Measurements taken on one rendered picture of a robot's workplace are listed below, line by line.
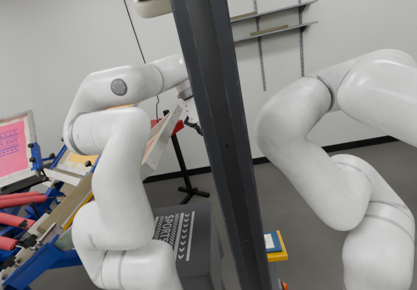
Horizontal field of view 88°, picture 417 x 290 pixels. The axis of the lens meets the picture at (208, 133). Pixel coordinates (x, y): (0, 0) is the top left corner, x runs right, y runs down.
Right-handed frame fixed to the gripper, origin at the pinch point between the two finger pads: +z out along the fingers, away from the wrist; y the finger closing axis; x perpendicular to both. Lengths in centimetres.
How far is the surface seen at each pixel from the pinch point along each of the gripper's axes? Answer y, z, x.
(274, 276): -7, 74, -14
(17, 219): -118, -1, 6
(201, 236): -31, 47, -3
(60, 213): -73, 0, -11
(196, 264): -33, 46, -17
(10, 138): -189, -46, 97
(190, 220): -38, 45, 9
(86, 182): -73, 0, 10
